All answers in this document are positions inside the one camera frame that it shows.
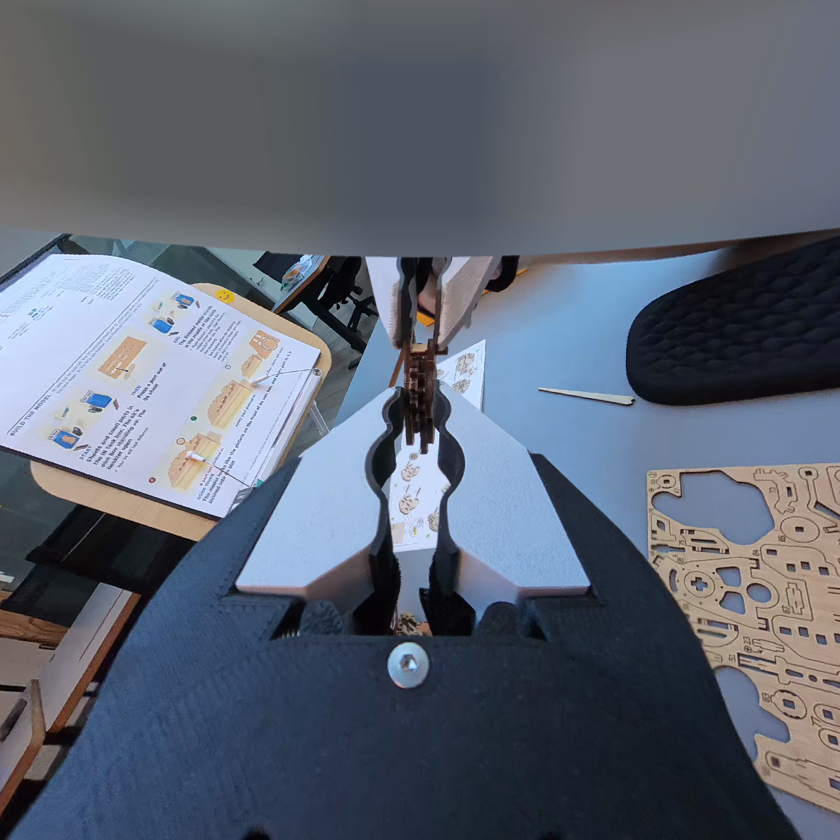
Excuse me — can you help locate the wooden office table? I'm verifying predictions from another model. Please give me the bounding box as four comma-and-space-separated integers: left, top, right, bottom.
272, 255, 332, 315

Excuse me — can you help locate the yellow flat board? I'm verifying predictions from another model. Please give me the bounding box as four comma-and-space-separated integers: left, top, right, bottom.
420, 262, 530, 328

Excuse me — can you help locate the white instruction booklet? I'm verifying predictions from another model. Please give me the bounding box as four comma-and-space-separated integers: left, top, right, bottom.
388, 339, 488, 551

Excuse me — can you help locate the wooden gear assembly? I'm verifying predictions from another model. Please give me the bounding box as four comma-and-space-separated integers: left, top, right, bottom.
392, 331, 442, 454

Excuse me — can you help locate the task instruction sheet on stand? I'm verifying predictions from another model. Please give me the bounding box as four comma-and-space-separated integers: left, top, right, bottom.
29, 282, 331, 542

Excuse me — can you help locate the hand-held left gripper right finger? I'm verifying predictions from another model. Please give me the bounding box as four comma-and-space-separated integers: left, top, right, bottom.
430, 386, 592, 636

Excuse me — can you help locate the laser-cut wooden parts sheet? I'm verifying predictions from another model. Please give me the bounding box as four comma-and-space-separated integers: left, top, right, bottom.
646, 462, 840, 811

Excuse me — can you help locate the pointed wooden stick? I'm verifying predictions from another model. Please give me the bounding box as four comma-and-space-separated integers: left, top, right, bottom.
538, 387, 636, 407

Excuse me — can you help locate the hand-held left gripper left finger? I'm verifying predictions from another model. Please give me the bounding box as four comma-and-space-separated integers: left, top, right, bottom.
234, 386, 403, 636

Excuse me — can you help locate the black cushioned pad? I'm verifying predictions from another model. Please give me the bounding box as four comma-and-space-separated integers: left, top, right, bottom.
625, 236, 840, 406

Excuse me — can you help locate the grey desk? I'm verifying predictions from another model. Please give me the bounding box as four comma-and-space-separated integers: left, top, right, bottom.
335, 246, 840, 840

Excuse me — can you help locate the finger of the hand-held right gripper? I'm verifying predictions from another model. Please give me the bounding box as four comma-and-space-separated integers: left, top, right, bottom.
430, 255, 503, 353
364, 256, 417, 368

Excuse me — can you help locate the printed instruction sheet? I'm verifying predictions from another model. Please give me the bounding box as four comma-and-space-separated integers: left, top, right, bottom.
0, 252, 322, 519

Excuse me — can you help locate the black office chair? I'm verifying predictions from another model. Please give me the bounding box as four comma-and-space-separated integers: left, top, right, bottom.
315, 257, 382, 355

